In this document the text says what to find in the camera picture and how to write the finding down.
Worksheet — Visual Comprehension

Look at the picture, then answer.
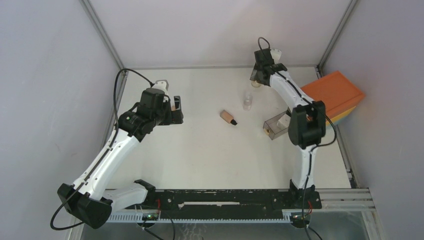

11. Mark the clear small bottle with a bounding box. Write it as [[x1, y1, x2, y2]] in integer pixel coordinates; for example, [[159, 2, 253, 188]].
[[243, 92, 253, 111]]

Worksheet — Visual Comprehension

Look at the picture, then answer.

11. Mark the orange clear drawer organizer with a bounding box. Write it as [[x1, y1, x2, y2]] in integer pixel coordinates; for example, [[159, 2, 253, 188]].
[[263, 71, 365, 140]]

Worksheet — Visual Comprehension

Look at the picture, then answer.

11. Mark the round beige powder jar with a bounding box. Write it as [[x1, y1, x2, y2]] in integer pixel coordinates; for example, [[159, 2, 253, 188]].
[[251, 81, 262, 88]]

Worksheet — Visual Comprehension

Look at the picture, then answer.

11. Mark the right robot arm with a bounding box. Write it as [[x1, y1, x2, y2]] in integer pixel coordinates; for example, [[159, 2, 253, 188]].
[[269, 71, 326, 210]]

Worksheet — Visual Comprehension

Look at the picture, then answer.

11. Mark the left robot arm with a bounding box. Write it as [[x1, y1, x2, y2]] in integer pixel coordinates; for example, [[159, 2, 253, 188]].
[[57, 68, 293, 229]]

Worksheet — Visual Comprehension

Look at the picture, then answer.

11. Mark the beige foundation tube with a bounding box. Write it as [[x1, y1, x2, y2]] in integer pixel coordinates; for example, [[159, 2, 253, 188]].
[[220, 110, 238, 126]]

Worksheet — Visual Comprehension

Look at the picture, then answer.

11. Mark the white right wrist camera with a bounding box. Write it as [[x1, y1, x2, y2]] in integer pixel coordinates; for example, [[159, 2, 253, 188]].
[[270, 48, 282, 62]]

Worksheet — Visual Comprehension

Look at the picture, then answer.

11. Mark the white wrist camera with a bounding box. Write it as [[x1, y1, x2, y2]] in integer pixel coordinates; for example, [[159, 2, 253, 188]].
[[152, 79, 169, 95], [270, 48, 282, 62]]

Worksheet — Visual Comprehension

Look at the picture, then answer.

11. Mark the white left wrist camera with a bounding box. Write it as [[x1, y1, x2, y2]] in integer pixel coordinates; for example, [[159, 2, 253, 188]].
[[152, 79, 169, 95]]

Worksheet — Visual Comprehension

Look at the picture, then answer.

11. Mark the left black cable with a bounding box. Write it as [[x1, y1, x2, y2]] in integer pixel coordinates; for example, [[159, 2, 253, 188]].
[[49, 68, 157, 231]]

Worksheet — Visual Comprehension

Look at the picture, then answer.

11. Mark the black cable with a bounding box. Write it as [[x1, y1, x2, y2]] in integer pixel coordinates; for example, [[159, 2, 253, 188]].
[[257, 36, 338, 240], [49, 68, 157, 231]]

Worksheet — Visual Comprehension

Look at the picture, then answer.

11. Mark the right black cable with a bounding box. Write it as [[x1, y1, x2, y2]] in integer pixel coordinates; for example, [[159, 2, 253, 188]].
[[257, 36, 338, 240]]

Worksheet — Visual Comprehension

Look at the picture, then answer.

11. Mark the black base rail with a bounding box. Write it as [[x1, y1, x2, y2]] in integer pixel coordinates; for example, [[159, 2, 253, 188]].
[[136, 189, 322, 221]]

